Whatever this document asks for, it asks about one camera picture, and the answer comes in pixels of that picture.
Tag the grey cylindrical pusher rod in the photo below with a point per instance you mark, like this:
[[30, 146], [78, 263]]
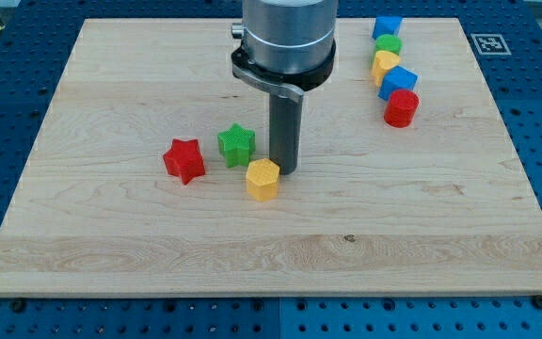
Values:
[[284, 132]]

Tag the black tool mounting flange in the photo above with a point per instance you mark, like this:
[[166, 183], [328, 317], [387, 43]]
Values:
[[283, 85]]

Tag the green star block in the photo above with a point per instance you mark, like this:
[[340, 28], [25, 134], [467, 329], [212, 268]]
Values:
[[236, 145]]

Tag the red star block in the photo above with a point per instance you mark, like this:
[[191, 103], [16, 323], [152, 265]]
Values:
[[184, 160]]

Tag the wooden board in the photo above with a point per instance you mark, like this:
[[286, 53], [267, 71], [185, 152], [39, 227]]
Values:
[[441, 208]]

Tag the yellow hexagon block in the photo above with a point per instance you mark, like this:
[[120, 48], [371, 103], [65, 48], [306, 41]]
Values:
[[262, 180]]

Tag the yellow heart block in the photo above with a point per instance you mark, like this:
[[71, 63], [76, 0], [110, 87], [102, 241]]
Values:
[[384, 61]]

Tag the green cylinder block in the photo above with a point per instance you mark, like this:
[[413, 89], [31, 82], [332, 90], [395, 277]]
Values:
[[388, 43]]

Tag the blue cube block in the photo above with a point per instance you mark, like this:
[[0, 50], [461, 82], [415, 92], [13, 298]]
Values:
[[397, 78]]

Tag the blue block at back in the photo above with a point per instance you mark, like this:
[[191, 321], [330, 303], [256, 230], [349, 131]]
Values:
[[386, 25]]

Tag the red cylinder block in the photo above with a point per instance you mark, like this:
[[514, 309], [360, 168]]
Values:
[[401, 108]]

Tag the white fiducial marker tag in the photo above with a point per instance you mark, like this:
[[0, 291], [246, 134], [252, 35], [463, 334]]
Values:
[[489, 44]]

